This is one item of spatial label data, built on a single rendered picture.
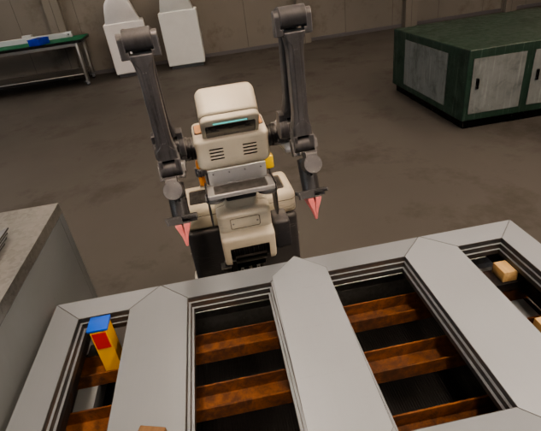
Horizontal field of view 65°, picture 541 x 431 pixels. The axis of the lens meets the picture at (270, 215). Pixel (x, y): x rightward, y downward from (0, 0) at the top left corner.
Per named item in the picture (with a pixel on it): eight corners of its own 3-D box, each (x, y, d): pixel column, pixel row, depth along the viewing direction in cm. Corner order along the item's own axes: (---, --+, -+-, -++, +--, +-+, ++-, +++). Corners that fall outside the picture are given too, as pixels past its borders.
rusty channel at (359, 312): (549, 292, 144) (553, 281, 141) (45, 396, 131) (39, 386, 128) (533, 278, 151) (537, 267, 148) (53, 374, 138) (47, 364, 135)
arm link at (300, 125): (306, 4, 122) (269, 10, 121) (312, 6, 117) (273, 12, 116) (315, 144, 145) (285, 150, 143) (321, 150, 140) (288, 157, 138)
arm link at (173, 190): (185, 159, 137) (157, 164, 136) (182, 156, 126) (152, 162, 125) (192, 196, 138) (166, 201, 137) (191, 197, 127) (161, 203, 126)
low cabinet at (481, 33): (526, 67, 620) (537, 7, 579) (640, 101, 459) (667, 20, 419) (391, 89, 605) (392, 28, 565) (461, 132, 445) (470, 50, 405)
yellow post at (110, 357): (126, 374, 134) (107, 330, 124) (109, 378, 133) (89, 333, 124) (127, 362, 138) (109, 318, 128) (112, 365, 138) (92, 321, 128)
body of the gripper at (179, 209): (197, 218, 134) (193, 195, 133) (165, 225, 132) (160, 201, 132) (198, 217, 140) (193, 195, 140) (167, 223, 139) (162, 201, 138)
